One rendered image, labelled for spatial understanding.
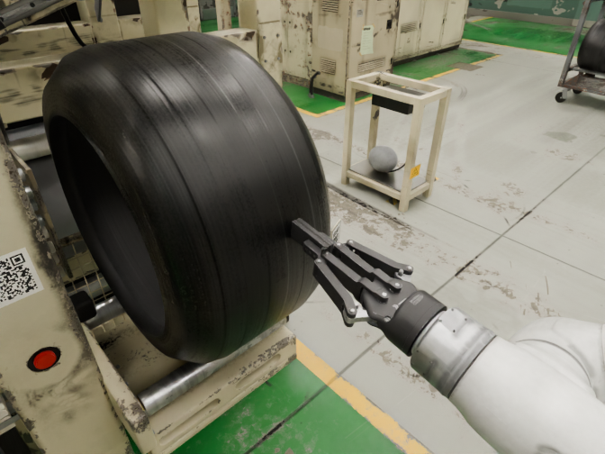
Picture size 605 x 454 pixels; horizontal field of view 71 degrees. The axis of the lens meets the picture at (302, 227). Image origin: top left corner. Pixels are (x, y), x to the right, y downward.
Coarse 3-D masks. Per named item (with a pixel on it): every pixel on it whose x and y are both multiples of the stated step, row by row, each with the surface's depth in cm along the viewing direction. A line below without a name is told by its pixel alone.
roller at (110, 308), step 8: (112, 296) 98; (96, 304) 95; (104, 304) 95; (112, 304) 96; (120, 304) 96; (104, 312) 95; (112, 312) 95; (120, 312) 97; (88, 320) 93; (96, 320) 94; (104, 320) 95; (88, 328) 93
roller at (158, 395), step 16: (288, 320) 95; (240, 352) 87; (176, 368) 82; (192, 368) 81; (208, 368) 83; (160, 384) 78; (176, 384) 79; (192, 384) 81; (144, 400) 76; (160, 400) 77
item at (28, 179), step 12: (12, 156) 97; (24, 168) 90; (24, 180) 91; (36, 192) 92; (36, 204) 94; (48, 216) 96; (48, 228) 99; (48, 240) 107; (60, 252) 101; (72, 276) 106
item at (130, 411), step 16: (96, 352) 81; (112, 368) 78; (112, 384) 75; (128, 384) 77; (112, 400) 77; (128, 400) 73; (128, 416) 70; (144, 416) 70; (144, 432) 72; (144, 448) 73
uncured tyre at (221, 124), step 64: (64, 64) 63; (128, 64) 57; (192, 64) 61; (256, 64) 66; (64, 128) 75; (128, 128) 54; (192, 128) 55; (256, 128) 60; (64, 192) 86; (128, 192) 56; (192, 192) 53; (256, 192) 58; (320, 192) 66; (128, 256) 100; (192, 256) 55; (256, 256) 59; (192, 320) 61; (256, 320) 66
